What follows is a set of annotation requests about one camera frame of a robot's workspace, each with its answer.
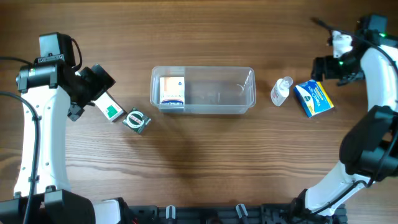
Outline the blue yellow VapoDrops box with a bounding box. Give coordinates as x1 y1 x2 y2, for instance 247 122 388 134
294 80 334 118

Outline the Hansaplast plaster box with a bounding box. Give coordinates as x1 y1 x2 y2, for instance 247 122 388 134
159 77 185 105

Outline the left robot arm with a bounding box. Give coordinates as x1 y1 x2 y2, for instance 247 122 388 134
1 57 128 223

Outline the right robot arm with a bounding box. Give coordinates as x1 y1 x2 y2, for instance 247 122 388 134
283 27 397 223

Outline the white green small box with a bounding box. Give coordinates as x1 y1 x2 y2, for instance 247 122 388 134
93 92 124 122

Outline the dark green round-logo box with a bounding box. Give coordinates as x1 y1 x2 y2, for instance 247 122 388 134
122 108 151 134

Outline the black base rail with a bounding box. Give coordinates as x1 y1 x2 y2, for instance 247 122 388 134
122 203 348 224

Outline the clear plastic container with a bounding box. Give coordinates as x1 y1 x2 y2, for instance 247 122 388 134
150 66 256 114

